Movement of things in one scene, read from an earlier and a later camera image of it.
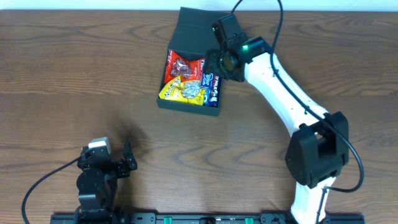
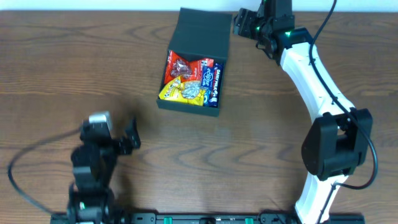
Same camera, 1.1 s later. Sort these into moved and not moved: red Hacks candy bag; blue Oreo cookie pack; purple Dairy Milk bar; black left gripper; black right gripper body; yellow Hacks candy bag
Moved: black right gripper body; black left gripper
Not moved: purple Dairy Milk bar; blue Oreo cookie pack; yellow Hacks candy bag; red Hacks candy bag
